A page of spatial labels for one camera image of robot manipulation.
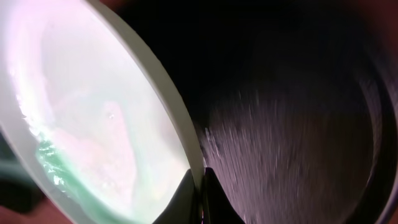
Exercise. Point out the black round tray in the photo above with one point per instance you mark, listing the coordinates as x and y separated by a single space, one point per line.
294 102

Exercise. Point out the mint plate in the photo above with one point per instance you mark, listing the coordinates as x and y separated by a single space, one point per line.
91 113

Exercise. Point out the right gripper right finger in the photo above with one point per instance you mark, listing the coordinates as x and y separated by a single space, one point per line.
216 206

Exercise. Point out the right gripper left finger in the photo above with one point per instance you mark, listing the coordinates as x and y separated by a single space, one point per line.
183 208

